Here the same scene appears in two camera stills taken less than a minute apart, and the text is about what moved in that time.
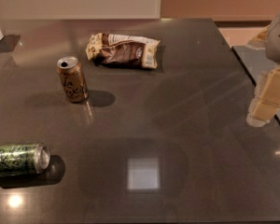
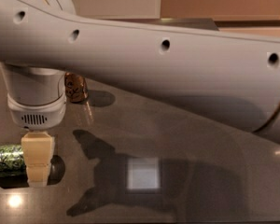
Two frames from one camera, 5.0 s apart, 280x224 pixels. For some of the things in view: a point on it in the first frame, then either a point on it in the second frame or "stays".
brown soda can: x=70 y=71 stays
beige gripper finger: x=273 y=92 → x=37 y=146
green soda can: x=19 y=159 stays
